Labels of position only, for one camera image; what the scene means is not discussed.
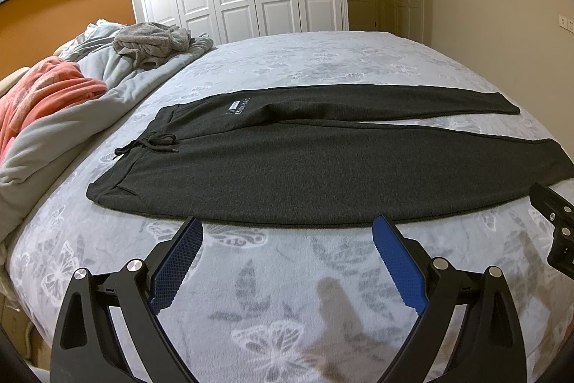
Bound dark grey sweatpants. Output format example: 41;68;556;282
86;85;573;226

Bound grey duvet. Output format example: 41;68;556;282
1;19;213;242

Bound beige pillow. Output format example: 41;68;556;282
0;67;29;96

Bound wall socket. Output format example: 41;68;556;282
559;15;574;33

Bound grey butterfly bed sheet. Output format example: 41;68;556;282
1;32;573;382

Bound crumpled grey garment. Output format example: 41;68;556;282
113;22;193;68

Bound coral pink blanket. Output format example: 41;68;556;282
1;56;107;160

